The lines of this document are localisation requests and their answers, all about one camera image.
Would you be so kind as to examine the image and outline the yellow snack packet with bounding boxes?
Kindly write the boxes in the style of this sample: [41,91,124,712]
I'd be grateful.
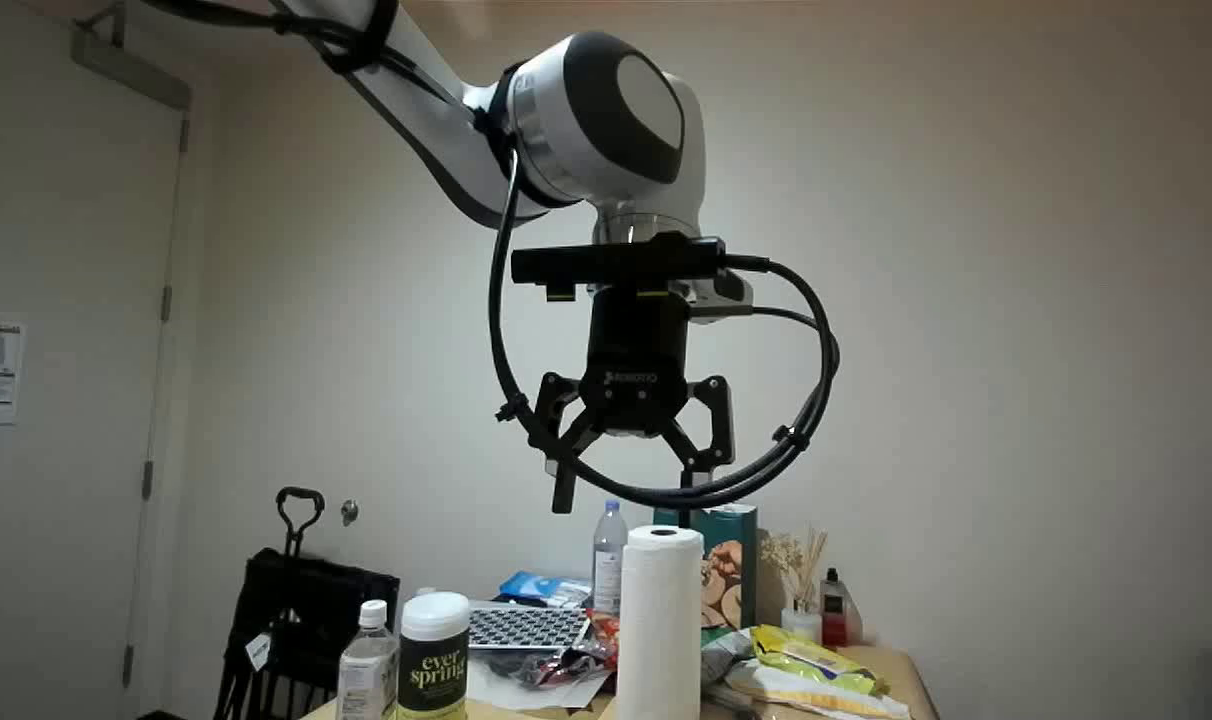
[747,622,892,699]

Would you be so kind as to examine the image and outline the blue tissue packet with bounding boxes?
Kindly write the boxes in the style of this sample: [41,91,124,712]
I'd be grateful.
[495,568,597,611]

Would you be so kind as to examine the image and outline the green paper gift bag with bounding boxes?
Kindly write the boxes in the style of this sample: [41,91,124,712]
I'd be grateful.
[653,500,765,633]

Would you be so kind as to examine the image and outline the grey door closer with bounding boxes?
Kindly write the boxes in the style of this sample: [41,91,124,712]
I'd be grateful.
[74,4,198,116]

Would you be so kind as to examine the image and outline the tall clear water bottle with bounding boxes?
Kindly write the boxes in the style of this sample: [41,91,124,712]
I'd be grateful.
[590,497,634,622]

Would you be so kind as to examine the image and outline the white paper towel roll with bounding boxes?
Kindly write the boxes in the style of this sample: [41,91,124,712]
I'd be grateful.
[613,519,709,720]

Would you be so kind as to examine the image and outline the wooden sticks in cup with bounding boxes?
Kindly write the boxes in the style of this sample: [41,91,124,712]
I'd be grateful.
[761,525,832,645]

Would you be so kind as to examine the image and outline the white lidded jar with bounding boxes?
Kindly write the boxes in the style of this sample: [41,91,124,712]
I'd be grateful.
[392,589,477,720]

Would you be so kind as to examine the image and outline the white papers pile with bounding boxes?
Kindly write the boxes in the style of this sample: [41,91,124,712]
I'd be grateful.
[463,647,615,716]

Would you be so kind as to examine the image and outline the small red sauce bottle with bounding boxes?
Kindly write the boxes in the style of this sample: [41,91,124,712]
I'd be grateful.
[821,564,856,654]

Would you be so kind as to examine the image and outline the small clear white-capped bottle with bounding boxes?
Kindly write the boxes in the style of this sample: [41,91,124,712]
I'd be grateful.
[334,596,403,720]

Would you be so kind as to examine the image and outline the white door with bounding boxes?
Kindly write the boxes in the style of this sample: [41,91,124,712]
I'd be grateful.
[0,23,189,720]

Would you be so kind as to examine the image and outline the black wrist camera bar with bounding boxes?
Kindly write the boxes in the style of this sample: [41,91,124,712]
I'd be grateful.
[509,232,777,303]

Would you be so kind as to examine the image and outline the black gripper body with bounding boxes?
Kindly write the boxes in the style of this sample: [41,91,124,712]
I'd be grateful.
[584,284,701,442]

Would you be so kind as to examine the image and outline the black grid tray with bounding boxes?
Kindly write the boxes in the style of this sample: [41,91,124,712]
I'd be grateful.
[463,601,597,656]

